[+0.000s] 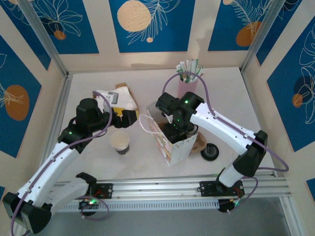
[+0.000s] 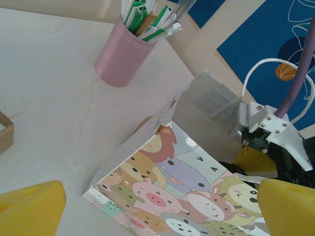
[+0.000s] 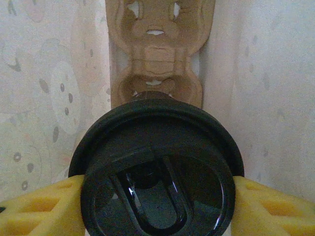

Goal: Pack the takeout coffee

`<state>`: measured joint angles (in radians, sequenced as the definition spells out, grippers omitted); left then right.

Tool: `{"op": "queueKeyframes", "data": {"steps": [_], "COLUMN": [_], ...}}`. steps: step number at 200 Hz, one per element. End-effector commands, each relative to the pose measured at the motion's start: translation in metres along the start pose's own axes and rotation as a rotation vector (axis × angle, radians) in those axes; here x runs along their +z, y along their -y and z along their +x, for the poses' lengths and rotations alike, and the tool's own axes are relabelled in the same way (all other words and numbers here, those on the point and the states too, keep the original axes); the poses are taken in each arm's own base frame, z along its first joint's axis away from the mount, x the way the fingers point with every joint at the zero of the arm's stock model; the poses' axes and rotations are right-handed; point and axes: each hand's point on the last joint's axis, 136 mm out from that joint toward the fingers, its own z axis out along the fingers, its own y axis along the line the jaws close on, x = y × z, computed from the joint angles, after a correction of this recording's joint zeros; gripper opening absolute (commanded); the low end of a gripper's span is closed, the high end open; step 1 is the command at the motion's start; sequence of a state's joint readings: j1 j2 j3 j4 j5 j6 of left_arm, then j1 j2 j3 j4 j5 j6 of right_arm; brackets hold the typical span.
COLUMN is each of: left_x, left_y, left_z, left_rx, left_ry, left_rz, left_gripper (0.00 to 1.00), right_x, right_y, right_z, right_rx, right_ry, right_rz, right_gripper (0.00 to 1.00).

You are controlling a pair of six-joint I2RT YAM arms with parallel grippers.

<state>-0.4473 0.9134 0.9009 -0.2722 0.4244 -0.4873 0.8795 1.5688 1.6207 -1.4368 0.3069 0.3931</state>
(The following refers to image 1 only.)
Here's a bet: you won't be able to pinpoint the black plastic cup lid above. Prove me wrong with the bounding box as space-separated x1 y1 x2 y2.
200 143 219 162

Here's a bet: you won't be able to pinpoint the pink straw holder cup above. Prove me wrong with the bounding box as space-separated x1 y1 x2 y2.
177 77 199 98

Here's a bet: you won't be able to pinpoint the blue floral wall panel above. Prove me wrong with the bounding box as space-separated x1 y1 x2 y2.
0 34 42 158
208 0 271 52
31 0 100 55
255 0 305 66
109 0 196 53
267 23 315 152
0 4 52 71

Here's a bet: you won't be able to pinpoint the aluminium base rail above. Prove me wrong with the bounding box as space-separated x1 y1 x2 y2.
54 172 288 201

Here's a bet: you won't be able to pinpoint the white paper gift bag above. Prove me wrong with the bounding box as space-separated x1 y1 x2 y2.
139 105 198 167

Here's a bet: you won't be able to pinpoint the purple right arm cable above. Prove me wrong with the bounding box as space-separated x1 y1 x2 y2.
162 72 289 213

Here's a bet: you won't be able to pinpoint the pulp cup carriers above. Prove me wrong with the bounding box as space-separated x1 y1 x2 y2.
191 131 208 155

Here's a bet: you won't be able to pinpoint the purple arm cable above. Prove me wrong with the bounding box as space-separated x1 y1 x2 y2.
162 72 289 213
10 90 114 236

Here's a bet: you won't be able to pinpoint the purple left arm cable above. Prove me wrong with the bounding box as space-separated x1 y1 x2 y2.
10 90 114 236

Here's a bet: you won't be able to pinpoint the aluminium frame post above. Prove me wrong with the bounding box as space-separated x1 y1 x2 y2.
17 0 69 77
240 0 288 74

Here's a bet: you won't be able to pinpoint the paper coffee cup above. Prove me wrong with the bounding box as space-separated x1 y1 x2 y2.
109 131 130 156

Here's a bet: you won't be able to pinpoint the grey slotted cable duct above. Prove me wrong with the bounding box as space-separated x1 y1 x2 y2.
49 198 220 212

